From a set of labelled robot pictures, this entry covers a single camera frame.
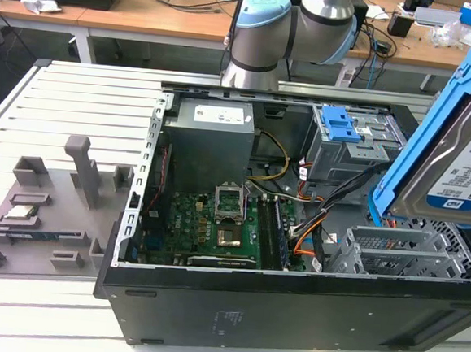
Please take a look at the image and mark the hard disk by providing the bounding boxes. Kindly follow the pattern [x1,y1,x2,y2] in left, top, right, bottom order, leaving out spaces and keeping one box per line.
[369,4,471,236]

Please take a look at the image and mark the grey metal disk bay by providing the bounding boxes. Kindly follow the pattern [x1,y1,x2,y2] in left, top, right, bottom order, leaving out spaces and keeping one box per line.
[328,215,471,285]

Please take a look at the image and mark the metal socket cover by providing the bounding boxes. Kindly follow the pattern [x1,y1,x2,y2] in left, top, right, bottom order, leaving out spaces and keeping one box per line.
[212,181,247,225]

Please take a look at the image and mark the grey power supply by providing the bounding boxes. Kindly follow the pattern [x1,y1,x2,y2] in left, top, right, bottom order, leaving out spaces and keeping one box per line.
[159,96,259,186]

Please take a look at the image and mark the CPU socket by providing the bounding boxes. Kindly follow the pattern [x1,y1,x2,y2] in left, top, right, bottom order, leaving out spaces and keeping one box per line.
[212,223,244,251]

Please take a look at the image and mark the empty RAM slot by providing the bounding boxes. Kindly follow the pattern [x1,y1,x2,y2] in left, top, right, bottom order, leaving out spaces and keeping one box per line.
[252,196,278,269]

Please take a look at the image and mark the green motherboard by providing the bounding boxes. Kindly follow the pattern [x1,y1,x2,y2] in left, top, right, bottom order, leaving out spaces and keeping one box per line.
[137,187,312,277]

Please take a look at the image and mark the RAM stick in slot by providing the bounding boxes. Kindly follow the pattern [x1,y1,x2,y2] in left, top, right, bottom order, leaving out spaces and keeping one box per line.
[268,198,295,271]

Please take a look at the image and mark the black graphics card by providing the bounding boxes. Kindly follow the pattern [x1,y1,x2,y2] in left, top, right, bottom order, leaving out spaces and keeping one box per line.
[186,253,258,272]

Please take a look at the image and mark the grey metal drive cage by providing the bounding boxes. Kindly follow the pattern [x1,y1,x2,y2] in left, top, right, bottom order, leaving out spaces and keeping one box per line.
[301,103,412,201]

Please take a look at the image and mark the blue plastic latch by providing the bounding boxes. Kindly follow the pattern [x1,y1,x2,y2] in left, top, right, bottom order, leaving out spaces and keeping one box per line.
[319,104,364,144]

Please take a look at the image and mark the white power strip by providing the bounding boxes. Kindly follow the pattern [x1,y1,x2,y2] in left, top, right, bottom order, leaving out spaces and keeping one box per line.
[334,63,358,89]

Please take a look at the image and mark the black open PC case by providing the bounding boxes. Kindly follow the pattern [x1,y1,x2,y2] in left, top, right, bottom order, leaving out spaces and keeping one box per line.
[89,76,471,352]

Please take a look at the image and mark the wooden desk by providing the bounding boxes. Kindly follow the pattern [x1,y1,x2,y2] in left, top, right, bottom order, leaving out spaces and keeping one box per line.
[0,0,471,96]

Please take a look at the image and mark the grey parts rack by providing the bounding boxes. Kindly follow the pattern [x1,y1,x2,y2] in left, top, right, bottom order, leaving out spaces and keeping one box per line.
[0,128,137,289]

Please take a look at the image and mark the black speaker box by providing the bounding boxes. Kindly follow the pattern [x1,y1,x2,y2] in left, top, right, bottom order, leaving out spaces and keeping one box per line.
[347,0,369,52]

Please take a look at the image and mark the blue RAM stick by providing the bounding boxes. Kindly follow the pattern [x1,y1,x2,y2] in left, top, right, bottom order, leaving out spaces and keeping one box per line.
[5,228,83,247]

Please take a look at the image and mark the small black adapter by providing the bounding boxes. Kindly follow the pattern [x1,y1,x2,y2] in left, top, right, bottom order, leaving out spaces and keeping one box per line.
[374,39,394,57]

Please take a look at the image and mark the CPU with silver top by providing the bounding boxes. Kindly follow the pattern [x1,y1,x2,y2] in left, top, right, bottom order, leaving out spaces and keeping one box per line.
[5,203,41,223]

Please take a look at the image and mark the clear plastic wrap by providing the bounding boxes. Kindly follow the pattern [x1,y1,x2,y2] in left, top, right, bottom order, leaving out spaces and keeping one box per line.
[428,18,471,51]

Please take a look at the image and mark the flat grey device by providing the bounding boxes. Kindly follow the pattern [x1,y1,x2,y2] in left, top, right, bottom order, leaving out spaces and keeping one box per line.
[412,5,464,30]

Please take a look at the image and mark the crumpled white paper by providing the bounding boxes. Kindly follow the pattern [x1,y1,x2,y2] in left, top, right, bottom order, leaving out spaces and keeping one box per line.
[19,0,63,15]

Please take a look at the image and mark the yellow and black wire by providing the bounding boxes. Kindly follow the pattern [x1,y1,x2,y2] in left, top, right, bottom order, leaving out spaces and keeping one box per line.
[247,130,294,185]

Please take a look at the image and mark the white connector coloured wires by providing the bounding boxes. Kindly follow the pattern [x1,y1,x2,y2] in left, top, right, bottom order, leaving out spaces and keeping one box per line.
[295,159,327,204]

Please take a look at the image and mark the red wire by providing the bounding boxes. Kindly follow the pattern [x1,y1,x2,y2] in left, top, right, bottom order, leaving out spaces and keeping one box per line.
[144,144,170,220]

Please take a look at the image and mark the orange wire bundle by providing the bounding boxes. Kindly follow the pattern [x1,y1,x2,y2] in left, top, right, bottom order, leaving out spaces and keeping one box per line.
[293,211,327,259]

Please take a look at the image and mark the thick black wire bundle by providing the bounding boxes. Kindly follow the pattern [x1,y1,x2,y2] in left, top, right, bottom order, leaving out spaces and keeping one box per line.
[290,154,390,248]

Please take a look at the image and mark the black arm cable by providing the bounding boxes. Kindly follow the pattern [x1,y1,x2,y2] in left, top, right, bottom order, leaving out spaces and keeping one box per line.
[223,0,250,50]

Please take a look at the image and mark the blue hanging cable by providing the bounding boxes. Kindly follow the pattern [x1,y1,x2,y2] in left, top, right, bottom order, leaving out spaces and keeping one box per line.
[366,51,382,90]

